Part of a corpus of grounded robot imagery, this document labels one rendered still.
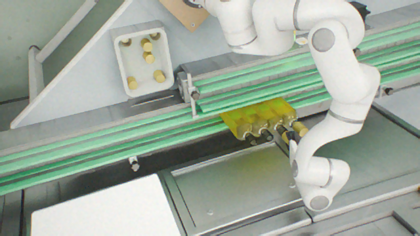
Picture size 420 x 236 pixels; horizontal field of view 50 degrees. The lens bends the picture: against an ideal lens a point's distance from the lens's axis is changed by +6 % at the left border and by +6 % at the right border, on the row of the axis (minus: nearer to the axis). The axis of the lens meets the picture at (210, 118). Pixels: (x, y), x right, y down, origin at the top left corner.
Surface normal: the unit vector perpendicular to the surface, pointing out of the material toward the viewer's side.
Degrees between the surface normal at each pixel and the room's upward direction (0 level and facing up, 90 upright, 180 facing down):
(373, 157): 90
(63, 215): 90
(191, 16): 5
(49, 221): 90
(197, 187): 90
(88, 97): 0
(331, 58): 54
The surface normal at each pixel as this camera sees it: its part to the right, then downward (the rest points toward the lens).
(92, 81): 0.34, 0.47
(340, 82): -0.54, 0.27
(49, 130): -0.10, -0.84
